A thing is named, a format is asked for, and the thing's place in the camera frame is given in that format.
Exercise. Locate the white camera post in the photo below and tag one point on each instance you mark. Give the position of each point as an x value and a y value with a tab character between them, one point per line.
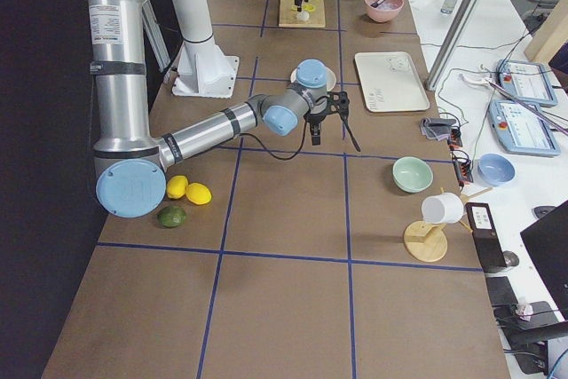
203	70

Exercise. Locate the blue bowl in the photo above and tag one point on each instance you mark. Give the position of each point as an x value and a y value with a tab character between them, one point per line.
495	170

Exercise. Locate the yellow lemon left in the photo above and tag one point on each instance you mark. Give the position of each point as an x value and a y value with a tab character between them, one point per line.
176	186

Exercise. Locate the blue teach pendant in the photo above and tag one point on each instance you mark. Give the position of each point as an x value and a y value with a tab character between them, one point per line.
520	131
528	81

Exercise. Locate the pink bowl with ice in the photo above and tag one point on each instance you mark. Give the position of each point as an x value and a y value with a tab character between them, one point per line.
385	11

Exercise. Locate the black monitor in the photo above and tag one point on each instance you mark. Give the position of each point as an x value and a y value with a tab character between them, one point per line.
546	244

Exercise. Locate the wooden mug tree stand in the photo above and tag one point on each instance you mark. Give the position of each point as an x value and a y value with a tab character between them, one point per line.
426	241

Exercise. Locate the cream round plate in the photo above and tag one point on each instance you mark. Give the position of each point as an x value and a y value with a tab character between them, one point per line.
330	79

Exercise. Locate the far blue teach pendant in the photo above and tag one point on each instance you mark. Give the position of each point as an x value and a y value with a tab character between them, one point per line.
528	81

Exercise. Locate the yellow lemon right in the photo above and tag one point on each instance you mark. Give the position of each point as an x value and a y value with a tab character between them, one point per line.
198	193

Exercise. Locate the yellow lemon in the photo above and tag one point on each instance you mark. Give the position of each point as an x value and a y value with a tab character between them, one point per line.
198	193
176	186

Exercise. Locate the black computer mouse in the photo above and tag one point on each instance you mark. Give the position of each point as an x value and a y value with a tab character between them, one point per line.
543	210

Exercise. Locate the grey folded cloth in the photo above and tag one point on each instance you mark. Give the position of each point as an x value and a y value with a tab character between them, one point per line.
437	128

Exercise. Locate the white reacher grabber tool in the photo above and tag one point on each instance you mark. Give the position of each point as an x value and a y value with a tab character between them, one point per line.
488	83

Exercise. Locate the wooden cutting board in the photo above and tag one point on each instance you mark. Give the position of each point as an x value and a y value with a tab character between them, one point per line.
287	15

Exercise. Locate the green bowl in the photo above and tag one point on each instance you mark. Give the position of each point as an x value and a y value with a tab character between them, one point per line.
412	174

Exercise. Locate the near blue teach pendant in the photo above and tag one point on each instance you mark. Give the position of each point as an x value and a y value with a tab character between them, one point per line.
520	131

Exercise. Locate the black box white label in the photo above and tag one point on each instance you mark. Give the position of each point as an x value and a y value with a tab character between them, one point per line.
488	247

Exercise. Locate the black orange cable hub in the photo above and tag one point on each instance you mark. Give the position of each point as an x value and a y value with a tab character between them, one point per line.
460	159

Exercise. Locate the cream bear tray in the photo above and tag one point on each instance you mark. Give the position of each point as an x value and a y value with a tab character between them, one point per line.
390	82

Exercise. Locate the aluminium frame post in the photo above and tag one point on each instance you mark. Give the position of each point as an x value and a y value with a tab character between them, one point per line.
453	36

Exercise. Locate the white mug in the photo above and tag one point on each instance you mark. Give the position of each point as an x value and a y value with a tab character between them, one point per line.
445	208

